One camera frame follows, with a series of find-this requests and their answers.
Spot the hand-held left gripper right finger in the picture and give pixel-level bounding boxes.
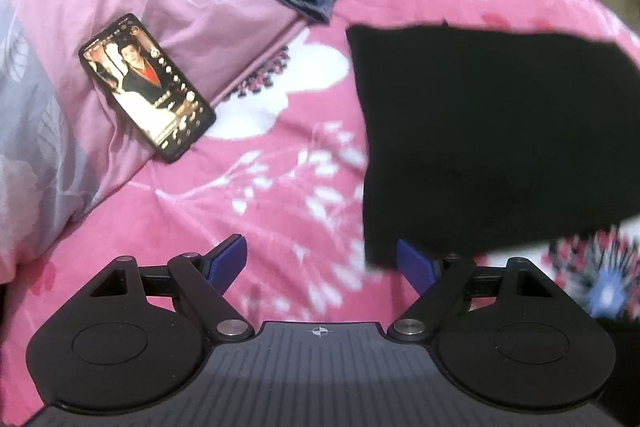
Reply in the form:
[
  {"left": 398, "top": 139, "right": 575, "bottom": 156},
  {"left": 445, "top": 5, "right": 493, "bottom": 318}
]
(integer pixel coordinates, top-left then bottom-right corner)
[{"left": 387, "top": 239, "right": 552, "bottom": 344}]

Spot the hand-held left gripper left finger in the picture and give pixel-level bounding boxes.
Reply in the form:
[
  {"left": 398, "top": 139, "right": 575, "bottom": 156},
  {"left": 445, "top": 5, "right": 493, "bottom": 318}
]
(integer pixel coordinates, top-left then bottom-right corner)
[{"left": 88, "top": 234, "right": 255, "bottom": 344}]

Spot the black printed t-shirt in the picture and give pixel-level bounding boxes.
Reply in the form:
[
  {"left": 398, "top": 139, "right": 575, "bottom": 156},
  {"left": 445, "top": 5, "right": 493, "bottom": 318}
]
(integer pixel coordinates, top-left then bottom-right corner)
[{"left": 346, "top": 23, "right": 640, "bottom": 269}]

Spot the pink floral blanket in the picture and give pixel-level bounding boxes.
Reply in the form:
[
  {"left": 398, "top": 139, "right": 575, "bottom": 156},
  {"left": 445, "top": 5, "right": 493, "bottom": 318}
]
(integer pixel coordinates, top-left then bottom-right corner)
[{"left": 0, "top": 0, "right": 640, "bottom": 427}]

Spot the smartphone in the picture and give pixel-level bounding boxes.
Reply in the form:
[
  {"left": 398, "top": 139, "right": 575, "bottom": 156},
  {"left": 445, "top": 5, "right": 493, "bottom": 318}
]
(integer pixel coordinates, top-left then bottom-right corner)
[{"left": 78, "top": 13, "right": 217, "bottom": 164}]

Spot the grey floral bedding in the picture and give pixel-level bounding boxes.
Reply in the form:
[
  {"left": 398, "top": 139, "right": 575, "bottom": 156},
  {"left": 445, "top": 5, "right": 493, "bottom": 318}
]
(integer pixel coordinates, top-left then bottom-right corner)
[{"left": 0, "top": 0, "right": 151, "bottom": 285}]

